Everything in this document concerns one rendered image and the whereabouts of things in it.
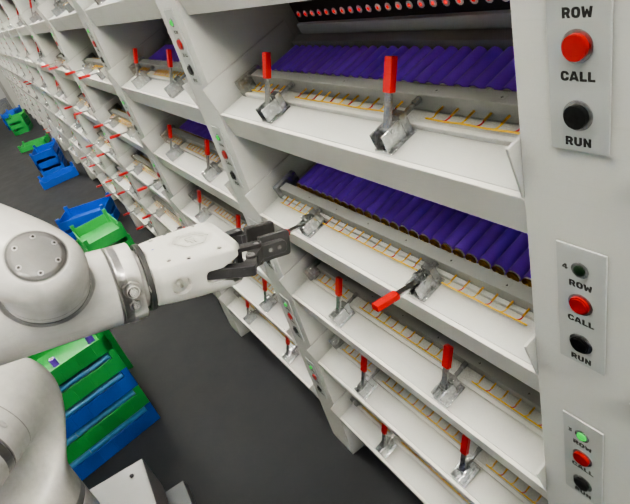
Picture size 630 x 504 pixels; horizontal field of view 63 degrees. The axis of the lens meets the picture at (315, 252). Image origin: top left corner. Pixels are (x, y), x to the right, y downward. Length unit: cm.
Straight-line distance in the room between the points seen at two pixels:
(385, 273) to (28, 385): 52
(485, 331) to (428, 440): 44
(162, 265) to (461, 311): 34
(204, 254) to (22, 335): 18
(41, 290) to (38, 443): 44
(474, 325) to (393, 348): 29
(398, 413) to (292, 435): 57
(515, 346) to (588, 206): 22
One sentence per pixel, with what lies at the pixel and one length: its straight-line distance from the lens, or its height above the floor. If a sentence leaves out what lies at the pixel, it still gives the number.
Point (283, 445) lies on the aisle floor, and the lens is 156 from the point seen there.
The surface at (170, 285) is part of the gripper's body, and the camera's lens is 55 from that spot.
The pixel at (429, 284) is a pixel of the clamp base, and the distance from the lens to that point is 65.
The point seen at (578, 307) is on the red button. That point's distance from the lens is 46.
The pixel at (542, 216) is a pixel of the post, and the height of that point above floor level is 94.
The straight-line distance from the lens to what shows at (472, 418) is 78.
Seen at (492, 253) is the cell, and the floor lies 80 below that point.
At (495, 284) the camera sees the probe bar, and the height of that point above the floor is 79.
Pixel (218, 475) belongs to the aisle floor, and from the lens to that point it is 159.
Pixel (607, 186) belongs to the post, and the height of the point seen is 98.
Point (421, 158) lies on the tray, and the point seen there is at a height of 96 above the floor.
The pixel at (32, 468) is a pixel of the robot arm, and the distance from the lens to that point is 90.
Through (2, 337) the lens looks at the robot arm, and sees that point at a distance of 55.
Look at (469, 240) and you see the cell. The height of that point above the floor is 80.
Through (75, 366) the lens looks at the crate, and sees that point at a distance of 164.
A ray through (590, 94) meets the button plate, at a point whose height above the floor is 104.
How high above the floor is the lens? 117
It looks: 31 degrees down
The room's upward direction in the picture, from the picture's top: 19 degrees counter-clockwise
